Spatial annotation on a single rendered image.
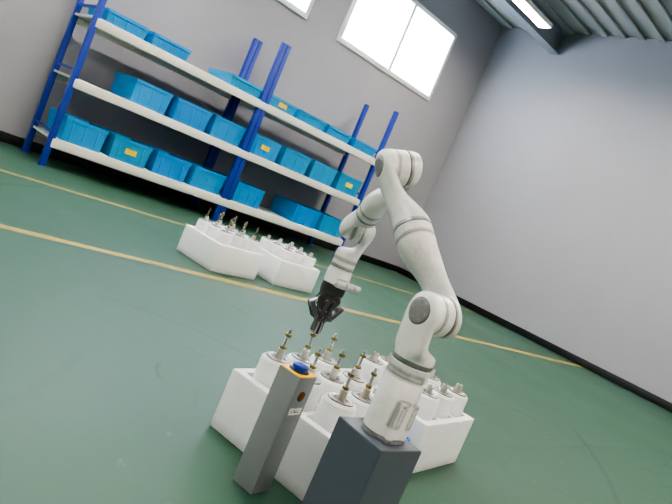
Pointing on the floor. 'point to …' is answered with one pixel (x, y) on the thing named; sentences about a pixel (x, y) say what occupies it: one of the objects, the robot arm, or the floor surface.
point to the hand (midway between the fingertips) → (316, 326)
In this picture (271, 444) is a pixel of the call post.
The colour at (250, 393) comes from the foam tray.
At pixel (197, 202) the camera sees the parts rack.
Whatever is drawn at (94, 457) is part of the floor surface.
